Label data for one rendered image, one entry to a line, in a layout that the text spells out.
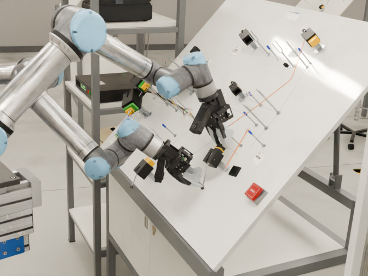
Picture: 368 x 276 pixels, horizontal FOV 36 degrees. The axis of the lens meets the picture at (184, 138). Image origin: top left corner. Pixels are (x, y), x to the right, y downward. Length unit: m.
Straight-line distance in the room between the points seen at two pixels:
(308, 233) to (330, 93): 0.59
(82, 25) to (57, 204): 2.71
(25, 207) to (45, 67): 0.49
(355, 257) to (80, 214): 2.20
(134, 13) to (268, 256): 1.40
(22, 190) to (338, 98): 1.08
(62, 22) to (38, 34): 7.78
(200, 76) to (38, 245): 2.10
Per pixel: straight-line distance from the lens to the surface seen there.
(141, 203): 2.33
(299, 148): 1.91
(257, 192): 1.85
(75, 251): 3.62
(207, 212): 2.00
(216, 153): 2.00
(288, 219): 2.36
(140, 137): 1.90
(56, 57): 1.63
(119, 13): 2.83
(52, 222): 3.97
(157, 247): 2.36
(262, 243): 2.17
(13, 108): 1.62
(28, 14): 9.38
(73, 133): 1.87
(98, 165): 1.82
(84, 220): 3.46
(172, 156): 1.93
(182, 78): 1.87
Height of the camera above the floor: 1.88
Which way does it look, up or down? 20 degrees down
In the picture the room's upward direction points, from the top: 3 degrees clockwise
